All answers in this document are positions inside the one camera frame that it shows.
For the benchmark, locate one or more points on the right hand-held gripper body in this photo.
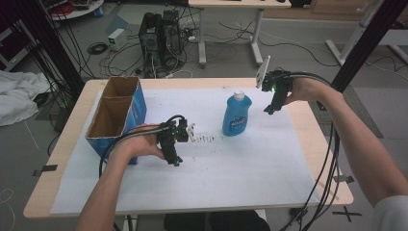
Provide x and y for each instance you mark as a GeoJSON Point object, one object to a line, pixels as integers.
{"type": "Point", "coordinates": [279, 80]}

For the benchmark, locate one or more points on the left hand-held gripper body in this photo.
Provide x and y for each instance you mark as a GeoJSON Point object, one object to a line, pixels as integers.
{"type": "Point", "coordinates": [179, 131]}

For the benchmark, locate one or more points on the blue dish soap bottle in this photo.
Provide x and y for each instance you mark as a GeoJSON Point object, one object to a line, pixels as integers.
{"type": "Point", "coordinates": [235, 115]}

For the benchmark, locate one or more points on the person's left hand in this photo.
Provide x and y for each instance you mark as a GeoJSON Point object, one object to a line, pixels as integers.
{"type": "Point", "coordinates": [141, 142]}

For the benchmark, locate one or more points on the person's right hand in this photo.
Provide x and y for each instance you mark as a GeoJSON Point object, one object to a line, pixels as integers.
{"type": "Point", "coordinates": [308, 89]}

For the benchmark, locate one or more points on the blue cardboard box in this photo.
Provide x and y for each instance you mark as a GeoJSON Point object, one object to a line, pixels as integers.
{"type": "Point", "coordinates": [136, 106]}

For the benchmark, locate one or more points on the white table mat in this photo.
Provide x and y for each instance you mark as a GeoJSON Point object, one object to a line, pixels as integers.
{"type": "Point", "coordinates": [224, 179]}

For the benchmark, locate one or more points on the person's black pants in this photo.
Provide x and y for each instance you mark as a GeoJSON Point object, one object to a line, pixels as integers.
{"type": "Point", "coordinates": [224, 223]}

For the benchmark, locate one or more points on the white metal stand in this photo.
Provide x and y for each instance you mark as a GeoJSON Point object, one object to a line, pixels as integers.
{"type": "Point", "coordinates": [352, 35]}

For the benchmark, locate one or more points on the desk with white legs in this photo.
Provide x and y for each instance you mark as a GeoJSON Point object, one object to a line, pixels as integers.
{"type": "Point", "coordinates": [202, 35]}

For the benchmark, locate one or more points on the black computer tower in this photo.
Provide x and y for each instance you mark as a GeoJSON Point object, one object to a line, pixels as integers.
{"type": "Point", "coordinates": [171, 32]}
{"type": "Point", "coordinates": [150, 41]}

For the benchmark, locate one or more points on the black tape strip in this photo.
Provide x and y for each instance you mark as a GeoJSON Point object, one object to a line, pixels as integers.
{"type": "Point", "coordinates": [48, 168]}
{"type": "Point", "coordinates": [344, 178]}

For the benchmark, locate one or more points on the small white device box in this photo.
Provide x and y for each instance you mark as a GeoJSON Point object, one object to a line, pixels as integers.
{"type": "Point", "coordinates": [117, 38]}

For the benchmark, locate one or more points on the round white table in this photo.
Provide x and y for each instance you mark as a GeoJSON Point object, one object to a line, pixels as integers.
{"type": "Point", "coordinates": [80, 12]}

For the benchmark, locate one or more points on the white cloth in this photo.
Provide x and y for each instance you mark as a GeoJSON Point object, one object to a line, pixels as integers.
{"type": "Point", "coordinates": [19, 93]}

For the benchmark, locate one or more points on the person's white sleeve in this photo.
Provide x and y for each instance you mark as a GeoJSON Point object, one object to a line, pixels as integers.
{"type": "Point", "coordinates": [393, 215]}

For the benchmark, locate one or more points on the black frame pole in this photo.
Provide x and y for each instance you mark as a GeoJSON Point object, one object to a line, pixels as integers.
{"type": "Point", "coordinates": [365, 45]}
{"type": "Point", "coordinates": [54, 48]}

